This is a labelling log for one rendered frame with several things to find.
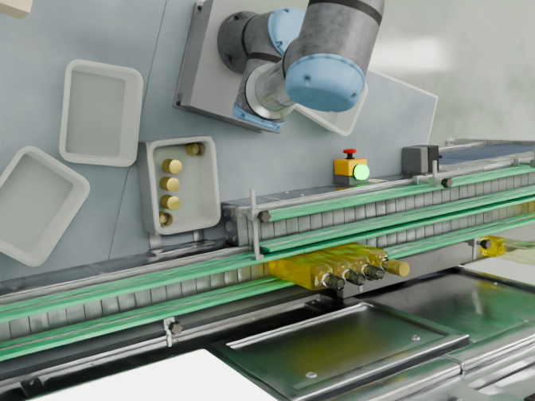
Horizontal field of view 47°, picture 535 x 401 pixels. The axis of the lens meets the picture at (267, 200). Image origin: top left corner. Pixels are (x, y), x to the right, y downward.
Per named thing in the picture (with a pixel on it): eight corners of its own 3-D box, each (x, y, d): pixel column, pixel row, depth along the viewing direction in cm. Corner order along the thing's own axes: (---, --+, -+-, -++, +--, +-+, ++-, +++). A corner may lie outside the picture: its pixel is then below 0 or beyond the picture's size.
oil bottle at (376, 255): (322, 260, 167) (376, 277, 149) (322, 240, 166) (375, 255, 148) (338, 257, 170) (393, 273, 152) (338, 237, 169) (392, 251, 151)
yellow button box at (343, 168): (333, 183, 182) (349, 184, 176) (332, 157, 181) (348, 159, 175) (352, 180, 186) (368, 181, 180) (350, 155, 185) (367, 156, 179)
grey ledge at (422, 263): (322, 290, 180) (347, 300, 171) (321, 262, 179) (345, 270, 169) (528, 235, 229) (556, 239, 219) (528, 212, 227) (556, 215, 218)
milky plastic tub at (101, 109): (49, 159, 140) (58, 161, 133) (57, 60, 139) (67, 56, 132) (123, 165, 150) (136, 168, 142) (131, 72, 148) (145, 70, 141)
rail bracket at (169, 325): (148, 337, 143) (170, 356, 131) (145, 309, 142) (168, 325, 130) (164, 332, 145) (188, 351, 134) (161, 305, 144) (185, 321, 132)
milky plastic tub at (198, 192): (143, 231, 152) (156, 237, 145) (134, 141, 149) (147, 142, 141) (206, 219, 161) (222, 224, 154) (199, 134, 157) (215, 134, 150)
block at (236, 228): (223, 243, 158) (236, 247, 152) (220, 206, 156) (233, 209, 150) (235, 240, 159) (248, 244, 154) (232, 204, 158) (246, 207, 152)
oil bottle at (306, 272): (268, 274, 158) (318, 293, 140) (267, 253, 157) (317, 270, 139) (287, 270, 161) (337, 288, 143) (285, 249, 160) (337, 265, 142)
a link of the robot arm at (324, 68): (290, 75, 144) (396, 14, 91) (273, 137, 143) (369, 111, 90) (242, 58, 141) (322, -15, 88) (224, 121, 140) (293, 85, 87)
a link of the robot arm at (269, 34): (294, 25, 146) (329, 17, 134) (278, 79, 145) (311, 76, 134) (251, 3, 139) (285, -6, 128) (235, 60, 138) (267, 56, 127)
